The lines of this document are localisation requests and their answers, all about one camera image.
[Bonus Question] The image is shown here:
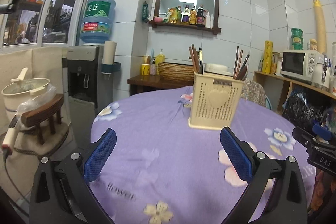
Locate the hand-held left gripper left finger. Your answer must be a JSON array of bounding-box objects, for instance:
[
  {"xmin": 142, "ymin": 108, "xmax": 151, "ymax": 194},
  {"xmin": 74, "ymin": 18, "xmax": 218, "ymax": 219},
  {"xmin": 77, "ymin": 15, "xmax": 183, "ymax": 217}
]
[{"xmin": 29, "ymin": 128, "xmax": 117, "ymax": 224}]

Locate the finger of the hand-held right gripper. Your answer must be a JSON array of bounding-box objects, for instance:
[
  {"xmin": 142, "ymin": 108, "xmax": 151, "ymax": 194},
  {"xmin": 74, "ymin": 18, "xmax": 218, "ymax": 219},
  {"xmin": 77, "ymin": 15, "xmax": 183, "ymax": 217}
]
[
  {"xmin": 312, "ymin": 123, "xmax": 336, "ymax": 141},
  {"xmin": 292, "ymin": 126, "xmax": 320, "ymax": 155}
]

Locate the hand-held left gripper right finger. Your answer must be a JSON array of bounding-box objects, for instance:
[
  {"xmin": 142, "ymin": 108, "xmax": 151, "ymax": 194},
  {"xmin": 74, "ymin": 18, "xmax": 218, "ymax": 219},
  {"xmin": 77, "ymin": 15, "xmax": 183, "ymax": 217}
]
[{"xmin": 220, "ymin": 126, "xmax": 308, "ymax": 224}]

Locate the cream perforated utensil holder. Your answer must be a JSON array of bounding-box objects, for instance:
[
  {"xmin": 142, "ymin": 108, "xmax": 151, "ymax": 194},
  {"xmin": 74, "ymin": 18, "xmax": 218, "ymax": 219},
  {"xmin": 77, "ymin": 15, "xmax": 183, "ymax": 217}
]
[{"xmin": 188, "ymin": 71, "xmax": 242, "ymax": 131}]

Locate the grey plastic spoon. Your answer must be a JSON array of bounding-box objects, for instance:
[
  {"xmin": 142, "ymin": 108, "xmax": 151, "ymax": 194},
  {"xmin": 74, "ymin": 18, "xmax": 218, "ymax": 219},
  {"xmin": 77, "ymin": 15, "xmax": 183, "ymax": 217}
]
[{"xmin": 239, "ymin": 54, "xmax": 250, "ymax": 80}]

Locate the black plastic bag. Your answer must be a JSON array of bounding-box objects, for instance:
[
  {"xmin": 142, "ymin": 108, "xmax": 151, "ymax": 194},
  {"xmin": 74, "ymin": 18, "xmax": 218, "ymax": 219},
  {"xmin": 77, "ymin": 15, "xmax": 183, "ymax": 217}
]
[{"xmin": 283, "ymin": 88, "xmax": 325, "ymax": 130}]

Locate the orange colourful bag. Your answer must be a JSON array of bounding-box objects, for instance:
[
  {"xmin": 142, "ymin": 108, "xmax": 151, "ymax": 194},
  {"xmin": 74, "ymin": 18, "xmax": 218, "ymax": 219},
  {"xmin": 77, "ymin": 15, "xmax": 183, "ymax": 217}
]
[{"xmin": 311, "ymin": 172, "xmax": 336, "ymax": 214}]

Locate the beige cushion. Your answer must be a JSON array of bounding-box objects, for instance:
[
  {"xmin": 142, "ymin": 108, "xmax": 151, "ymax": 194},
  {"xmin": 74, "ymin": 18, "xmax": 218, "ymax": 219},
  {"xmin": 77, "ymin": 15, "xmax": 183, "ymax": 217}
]
[{"xmin": 12, "ymin": 119, "xmax": 72, "ymax": 159}]

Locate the white kettle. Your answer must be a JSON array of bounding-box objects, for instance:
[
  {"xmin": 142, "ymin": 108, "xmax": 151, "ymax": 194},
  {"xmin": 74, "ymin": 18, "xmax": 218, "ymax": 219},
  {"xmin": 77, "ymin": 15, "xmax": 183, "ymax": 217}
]
[{"xmin": 312, "ymin": 55, "xmax": 332, "ymax": 91}]

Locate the paisley patterned cloth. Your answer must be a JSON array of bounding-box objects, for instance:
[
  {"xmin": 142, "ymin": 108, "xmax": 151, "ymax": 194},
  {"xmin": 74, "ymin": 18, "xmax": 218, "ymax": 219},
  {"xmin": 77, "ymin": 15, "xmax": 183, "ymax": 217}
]
[{"xmin": 241, "ymin": 78, "xmax": 267, "ymax": 108}]

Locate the wooden shelf unit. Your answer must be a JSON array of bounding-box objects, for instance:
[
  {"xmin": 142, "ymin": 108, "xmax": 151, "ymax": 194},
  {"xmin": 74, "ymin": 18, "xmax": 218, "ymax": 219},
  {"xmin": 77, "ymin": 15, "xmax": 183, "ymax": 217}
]
[{"xmin": 253, "ymin": 70, "xmax": 336, "ymax": 114}]

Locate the purple floral tablecloth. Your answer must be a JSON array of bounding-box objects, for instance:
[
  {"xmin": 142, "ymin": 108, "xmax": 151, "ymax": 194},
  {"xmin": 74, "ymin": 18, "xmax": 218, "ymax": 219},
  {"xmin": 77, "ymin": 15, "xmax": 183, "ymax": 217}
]
[{"xmin": 91, "ymin": 85, "xmax": 317, "ymax": 224}]

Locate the small dark wooden stool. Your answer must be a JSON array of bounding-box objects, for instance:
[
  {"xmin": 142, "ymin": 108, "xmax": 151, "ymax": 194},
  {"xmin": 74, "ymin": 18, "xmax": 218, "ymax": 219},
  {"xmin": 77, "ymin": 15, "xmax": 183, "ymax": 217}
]
[{"xmin": 21, "ymin": 94, "xmax": 65, "ymax": 145}]

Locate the white microwave oven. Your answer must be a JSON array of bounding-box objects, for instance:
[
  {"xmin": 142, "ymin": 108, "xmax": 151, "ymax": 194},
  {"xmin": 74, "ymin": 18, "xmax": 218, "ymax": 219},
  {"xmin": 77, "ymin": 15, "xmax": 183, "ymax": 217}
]
[{"xmin": 280, "ymin": 49, "xmax": 324, "ymax": 84}]

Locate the glass jar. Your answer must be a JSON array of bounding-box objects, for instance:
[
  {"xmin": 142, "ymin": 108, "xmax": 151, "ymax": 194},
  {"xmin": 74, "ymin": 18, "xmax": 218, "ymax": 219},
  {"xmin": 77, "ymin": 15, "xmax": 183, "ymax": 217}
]
[{"xmin": 272, "ymin": 52, "xmax": 281, "ymax": 74}]

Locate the grey water dispenser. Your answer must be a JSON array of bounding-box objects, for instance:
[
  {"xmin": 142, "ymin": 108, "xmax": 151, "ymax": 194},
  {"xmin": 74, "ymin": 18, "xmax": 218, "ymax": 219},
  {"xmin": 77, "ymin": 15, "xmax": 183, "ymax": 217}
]
[{"xmin": 66, "ymin": 45, "xmax": 116, "ymax": 115}]

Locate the clear plastic bag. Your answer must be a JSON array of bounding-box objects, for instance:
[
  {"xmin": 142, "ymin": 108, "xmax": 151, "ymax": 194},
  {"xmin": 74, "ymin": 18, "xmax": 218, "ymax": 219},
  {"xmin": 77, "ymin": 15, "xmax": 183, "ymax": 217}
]
[{"xmin": 17, "ymin": 85, "xmax": 57, "ymax": 128}]

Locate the dark cup holder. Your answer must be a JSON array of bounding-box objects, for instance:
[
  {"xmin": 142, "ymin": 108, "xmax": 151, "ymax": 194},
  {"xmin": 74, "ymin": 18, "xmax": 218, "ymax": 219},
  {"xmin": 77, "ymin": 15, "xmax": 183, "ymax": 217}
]
[{"xmin": 101, "ymin": 62, "xmax": 122, "ymax": 75}]

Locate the dark wooden sink counter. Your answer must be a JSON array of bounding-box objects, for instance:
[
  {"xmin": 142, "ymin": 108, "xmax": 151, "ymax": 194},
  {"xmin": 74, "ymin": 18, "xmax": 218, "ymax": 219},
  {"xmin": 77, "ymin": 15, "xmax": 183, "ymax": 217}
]
[{"xmin": 128, "ymin": 74, "xmax": 195, "ymax": 96}]

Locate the tall yellow box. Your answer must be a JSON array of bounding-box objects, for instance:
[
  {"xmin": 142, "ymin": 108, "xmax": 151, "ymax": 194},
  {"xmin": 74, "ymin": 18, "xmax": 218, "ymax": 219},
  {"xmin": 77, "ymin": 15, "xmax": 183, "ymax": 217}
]
[{"xmin": 264, "ymin": 40, "xmax": 274, "ymax": 74}]

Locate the white handheld appliance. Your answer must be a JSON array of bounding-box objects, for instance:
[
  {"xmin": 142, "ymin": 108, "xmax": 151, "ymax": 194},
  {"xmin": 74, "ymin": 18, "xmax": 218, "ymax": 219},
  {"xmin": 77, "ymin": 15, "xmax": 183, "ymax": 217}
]
[{"xmin": 2, "ymin": 115, "xmax": 20, "ymax": 154}]

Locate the stack of green noodle cups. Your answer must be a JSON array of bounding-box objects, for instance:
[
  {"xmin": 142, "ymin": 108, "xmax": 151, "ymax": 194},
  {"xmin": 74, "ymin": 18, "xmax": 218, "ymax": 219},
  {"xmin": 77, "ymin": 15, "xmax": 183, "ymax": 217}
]
[{"xmin": 290, "ymin": 28, "xmax": 304, "ymax": 51}]

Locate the white pot with glass lid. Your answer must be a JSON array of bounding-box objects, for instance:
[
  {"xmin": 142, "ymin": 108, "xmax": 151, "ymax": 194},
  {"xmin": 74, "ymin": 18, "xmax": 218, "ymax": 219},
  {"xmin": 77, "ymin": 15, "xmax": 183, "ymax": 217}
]
[{"xmin": 1, "ymin": 68, "xmax": 51, "ymax": 123}]

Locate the wicker basin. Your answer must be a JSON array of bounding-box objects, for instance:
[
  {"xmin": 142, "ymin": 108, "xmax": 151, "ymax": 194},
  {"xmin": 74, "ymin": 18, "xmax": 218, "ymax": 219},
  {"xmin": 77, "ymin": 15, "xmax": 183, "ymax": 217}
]
[{"xmin": 158, "ymin": 62, "xmax": 195, "ymax": 81}]

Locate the white paper cup stack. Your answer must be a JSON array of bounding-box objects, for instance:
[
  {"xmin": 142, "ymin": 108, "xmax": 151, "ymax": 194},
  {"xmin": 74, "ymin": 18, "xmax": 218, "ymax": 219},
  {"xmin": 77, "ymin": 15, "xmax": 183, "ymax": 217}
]
[{"xmin": 102, "ymin": 41, "xmax": 117, "ymax": 65}]

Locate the rolled yellow mat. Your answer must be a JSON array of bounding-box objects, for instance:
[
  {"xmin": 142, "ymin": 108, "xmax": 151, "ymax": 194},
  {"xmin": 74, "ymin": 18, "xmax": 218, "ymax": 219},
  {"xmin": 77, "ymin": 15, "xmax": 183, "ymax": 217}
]
[{"xmin": 312, "ymin": 0, "xmax": 327, "ymax": 54}]

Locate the blue water jug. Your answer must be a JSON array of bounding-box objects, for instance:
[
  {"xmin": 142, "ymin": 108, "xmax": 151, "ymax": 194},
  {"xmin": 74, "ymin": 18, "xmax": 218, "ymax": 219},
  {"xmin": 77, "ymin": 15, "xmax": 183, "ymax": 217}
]
[{"xmin": 80, "ymin": 0, "xmax": 117, "ymax": 45}]

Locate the wooden framed mirror shelf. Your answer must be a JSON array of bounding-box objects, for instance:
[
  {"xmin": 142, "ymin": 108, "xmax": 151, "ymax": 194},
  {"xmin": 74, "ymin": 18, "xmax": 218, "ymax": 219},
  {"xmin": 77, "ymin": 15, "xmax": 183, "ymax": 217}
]
[{"xmin": 149, "ymin": 0, "xmax": 223, "ymax": 36}]

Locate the dark soy sauce bottle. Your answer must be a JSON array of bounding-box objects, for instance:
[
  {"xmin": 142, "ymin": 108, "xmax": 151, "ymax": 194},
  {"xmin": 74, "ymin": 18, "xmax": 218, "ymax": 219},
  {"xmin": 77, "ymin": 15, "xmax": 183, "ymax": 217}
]
[{"xmin": 197, "ymin": 5, "xmax": 206, "ymax": 27}]

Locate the amber oil bottle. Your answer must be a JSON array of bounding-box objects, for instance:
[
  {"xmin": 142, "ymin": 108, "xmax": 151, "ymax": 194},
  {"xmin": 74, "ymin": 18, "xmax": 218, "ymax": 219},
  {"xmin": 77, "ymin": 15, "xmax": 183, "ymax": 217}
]
[{"xmin": 189, "ymin": 6, "xmax": 197, "ymax": 25}]

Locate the dark bottle with purple label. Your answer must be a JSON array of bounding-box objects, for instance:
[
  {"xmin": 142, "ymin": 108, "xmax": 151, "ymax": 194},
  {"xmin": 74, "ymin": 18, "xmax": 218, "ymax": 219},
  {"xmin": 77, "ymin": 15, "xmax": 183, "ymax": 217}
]
[{"xmin": 181, "ymin": 5, "xmax": 190, "ymax": 24}]

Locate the green hanging packet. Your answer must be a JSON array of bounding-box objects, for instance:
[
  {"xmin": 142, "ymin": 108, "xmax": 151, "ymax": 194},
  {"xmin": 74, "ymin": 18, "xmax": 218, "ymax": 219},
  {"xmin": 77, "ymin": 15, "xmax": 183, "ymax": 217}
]
[{"xmin": 142, "ymin": 1, "xmax": 150, "ymax": 23}]

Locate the yellow snack packet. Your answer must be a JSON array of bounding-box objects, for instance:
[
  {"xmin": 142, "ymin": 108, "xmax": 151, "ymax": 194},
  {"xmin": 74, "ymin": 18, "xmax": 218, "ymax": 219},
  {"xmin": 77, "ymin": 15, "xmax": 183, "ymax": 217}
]
[{"xmin": 168, "ymin": 7, "xmax": 182, "ymax": 25}]

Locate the sliding glass window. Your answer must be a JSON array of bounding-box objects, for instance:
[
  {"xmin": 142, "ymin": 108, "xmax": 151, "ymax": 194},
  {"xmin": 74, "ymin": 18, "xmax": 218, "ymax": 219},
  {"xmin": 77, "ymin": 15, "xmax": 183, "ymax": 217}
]
[{"xmin": 0, "ymin": 0, "xmax": 95, "ymax": 49}]

